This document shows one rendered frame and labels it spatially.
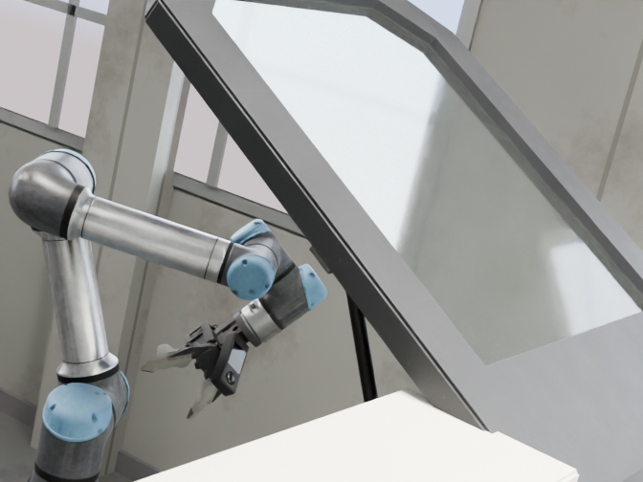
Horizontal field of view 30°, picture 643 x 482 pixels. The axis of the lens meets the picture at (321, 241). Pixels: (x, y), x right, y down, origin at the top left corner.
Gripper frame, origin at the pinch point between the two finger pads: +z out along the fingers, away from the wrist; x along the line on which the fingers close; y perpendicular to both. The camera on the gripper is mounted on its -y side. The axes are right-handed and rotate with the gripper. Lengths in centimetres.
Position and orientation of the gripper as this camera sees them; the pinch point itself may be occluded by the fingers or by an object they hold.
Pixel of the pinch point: (165, 397)
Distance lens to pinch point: 222.0
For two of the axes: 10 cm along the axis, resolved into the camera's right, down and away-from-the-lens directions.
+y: -3.0, -4.6, 8.3
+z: -8.1, 5.8, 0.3
